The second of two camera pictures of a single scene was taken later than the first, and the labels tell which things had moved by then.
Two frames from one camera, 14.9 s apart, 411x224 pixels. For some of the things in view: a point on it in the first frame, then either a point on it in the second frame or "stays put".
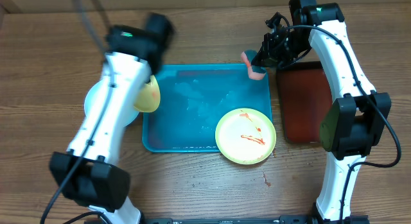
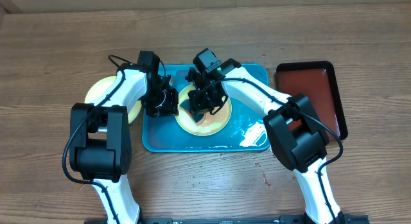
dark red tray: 306,99 stays put
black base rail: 280,219 stays put
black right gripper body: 285,49 → 209,99
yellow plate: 245,136 → 212,124
